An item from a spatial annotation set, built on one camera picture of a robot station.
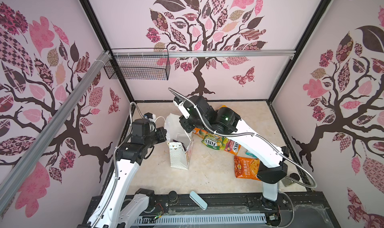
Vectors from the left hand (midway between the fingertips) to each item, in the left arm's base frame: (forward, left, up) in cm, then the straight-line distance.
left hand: (166, 133), depth 74 cm
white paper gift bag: (-1, -7, -8) cm, 10 cm away
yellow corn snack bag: (+38, -37, -21) cm, 57 cm away
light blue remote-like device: (-25, -14, -19) cm, 34 cm away
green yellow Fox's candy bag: (+5, -28, -19) cm, 34 cm away
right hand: (+1, -9, +13) cm, 16 cm away
